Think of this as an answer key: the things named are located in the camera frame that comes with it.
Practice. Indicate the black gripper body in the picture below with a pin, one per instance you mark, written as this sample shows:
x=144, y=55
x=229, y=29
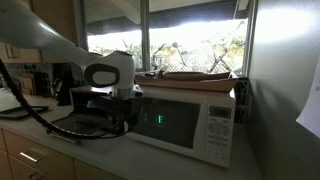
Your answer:
x=126, y=111

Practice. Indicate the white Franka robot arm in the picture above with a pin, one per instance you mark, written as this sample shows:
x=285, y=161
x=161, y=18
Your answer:
x=50, y=40

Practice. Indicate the silver toaster oven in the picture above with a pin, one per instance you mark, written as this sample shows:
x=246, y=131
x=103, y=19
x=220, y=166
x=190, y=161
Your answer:
x=80, y=96

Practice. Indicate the glass toaster oven door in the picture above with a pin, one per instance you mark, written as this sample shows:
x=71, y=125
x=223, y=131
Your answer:
x=75, y=125

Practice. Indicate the dark countertop appliance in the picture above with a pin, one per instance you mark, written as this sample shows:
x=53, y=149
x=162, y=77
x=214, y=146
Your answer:
x=65, y=86

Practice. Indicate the shallow wooden dish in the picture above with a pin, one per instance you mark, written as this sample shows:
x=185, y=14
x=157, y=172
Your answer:
x=190, y=75

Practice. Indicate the wooden tray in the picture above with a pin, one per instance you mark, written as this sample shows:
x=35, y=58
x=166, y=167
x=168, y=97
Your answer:
x=200, y=85

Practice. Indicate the wooden base cabinet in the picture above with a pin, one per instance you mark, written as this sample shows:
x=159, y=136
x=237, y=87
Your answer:
x=50, y=163

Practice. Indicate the white microwave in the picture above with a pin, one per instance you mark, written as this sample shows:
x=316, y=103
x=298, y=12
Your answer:
x=216, y=133

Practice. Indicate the black flat tray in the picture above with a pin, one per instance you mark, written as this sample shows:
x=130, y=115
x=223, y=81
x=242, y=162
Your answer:
x=20, y=111

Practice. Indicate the metal window frame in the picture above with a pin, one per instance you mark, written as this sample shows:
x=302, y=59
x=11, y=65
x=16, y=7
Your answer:
x=145, y=36

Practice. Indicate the landscape wall calendar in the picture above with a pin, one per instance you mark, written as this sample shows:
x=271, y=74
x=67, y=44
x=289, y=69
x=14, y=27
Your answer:
x=311, y=113

